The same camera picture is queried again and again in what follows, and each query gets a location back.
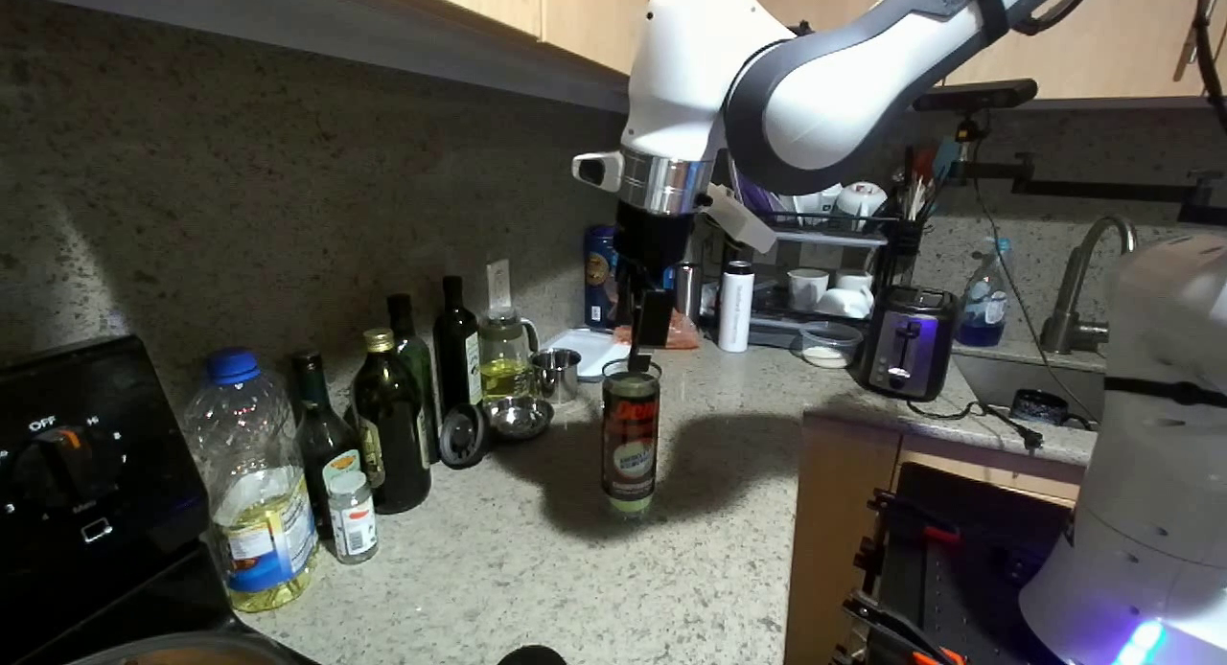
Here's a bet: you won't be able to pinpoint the black stove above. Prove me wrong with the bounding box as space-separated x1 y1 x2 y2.
0 333 322 665

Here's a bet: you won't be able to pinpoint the row of white cups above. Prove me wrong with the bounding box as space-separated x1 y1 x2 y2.
778 180 890 221

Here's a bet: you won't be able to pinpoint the black utensil holder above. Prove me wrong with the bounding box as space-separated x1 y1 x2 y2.
890 148 938 287

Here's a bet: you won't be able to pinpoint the frying pan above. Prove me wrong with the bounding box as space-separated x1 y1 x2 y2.
62 631 319 665

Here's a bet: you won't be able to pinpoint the tall dark glass bottle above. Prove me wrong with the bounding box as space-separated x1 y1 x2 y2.
432 275 484 419

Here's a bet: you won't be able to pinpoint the white mug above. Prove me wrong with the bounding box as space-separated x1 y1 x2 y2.
787 267 831 312

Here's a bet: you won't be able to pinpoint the small steel bowl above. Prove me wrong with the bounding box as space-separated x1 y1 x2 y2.
483 395 556 444

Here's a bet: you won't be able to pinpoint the stove knob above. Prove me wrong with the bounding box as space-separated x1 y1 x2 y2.
13 424 127 515

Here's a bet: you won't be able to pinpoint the orange sponge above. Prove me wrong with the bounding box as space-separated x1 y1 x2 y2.
613 309 702 351

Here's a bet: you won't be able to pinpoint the small steel cup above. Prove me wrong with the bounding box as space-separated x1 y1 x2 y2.
529 348 584 404

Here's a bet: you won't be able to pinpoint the blue-capped plastic oil bottle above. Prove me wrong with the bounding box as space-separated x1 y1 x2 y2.
181 348 320 614

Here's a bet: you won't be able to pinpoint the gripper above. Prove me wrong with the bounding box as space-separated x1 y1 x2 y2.
613 200 697 375

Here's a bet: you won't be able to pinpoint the white bottle with black cap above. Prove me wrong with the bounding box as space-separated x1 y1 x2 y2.
716 260 756 354

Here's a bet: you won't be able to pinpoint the steel tap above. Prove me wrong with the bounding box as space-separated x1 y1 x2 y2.
1039 215 1140 355

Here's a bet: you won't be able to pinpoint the black cable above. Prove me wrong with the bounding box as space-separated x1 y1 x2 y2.
905 395 1047 453

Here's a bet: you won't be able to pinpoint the dish rack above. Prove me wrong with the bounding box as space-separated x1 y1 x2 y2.
703 157 923 351

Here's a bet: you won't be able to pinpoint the glass oil cruet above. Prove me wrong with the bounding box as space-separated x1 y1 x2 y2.
476 306 541 403

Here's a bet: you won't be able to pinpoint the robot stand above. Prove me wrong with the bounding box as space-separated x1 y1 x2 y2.
832 460 1079 665

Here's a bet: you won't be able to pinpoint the blue canister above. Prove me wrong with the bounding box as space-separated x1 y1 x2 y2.
583 225 620 332

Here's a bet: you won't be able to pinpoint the clear plastic food container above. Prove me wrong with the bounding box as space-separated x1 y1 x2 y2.
798 321 865 370

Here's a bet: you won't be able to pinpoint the sink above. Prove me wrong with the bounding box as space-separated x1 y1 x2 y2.
953 343 1109 423

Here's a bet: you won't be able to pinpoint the wooden wall cabinets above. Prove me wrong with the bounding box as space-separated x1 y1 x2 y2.
0 0 1227 113

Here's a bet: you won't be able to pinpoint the clear tennis ball can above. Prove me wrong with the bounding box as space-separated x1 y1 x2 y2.
600 358 663 521

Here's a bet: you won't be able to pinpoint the blue dish soap bottle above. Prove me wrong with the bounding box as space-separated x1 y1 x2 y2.
956 238 1011 349

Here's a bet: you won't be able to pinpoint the small spice jar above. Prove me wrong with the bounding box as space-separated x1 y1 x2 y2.
325 470 381 565

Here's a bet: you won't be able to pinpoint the black round lid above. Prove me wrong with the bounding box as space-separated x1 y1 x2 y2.
438 402 493 470

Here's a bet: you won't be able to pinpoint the gold-capped olive oil bottle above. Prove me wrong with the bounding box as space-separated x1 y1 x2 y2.
350 328 433 516

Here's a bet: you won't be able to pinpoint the black toaster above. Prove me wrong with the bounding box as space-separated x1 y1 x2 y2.
859 284 961 403

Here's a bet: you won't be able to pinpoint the green glass bottle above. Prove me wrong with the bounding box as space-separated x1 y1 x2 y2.
385 292 441 466

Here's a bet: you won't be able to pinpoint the dark bottle with label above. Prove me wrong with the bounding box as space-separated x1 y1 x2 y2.
289 350 365 540

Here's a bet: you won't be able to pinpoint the white cutting board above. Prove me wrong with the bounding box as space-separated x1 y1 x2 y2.
541 327 631 381

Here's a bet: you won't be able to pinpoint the camera on mount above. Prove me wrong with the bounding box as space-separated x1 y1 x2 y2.
910 78 1227 228

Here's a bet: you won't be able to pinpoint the steel tumbler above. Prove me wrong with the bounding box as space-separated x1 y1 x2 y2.
673 261 704 322

